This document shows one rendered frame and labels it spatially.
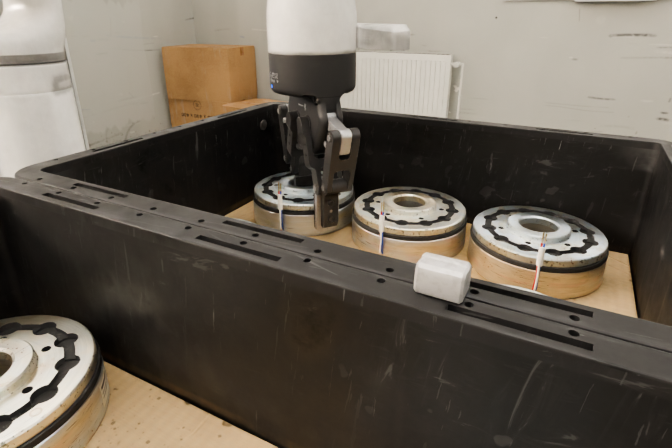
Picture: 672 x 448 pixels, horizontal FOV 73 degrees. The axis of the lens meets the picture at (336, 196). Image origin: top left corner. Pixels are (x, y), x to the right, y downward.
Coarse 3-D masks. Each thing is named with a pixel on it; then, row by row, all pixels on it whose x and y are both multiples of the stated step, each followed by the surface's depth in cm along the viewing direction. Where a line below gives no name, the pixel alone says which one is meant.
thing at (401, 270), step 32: (192, 128) 41; (480, 128) 42; (512, 128) 41; (544, 128) 41; (64, 160) 32; (96, 160) 33; (96, 192) 26; (192, 224) 22; (224, 224) 22; (256, 224) 22; (320, 256) 19; (352, 256) 19; (384, 256) 19; (480, 288) 17; (512, 288) 17; (576, 320) 15; (608, 320) 15; (640, 320) 15
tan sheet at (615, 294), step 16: (240, 208) 49; (336, 240) 42; (352, 240) 42; (464, 256) 39; (608, 256) 39; (624, 256) 39; (608, 272) 37; (624, 272) 37; (608, 288) 35; (624, 288) 35; (592, 304) 33; (608, 304) 33; (624, 304) 33
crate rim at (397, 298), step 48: (0, 192) 27; (48, 192) 26; (192, 240) 20; (240, 240) 20; (336, 288) 17; (384, 288) 17; (480, 336) 15; (528, 336) 14; (576, 336) 15; (624, 384) 13
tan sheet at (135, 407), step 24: (120, 384) 26; (144, 384) 26; (120, 408) 24; (144, 408) 24; (168, 408) 24; (192, 408) 24; (96, 432) 23; (120, 432) 23; (144, 432) 23; (168, 432) 23; (192, 432) 23; (216, 432) 23; (240, 432) 23
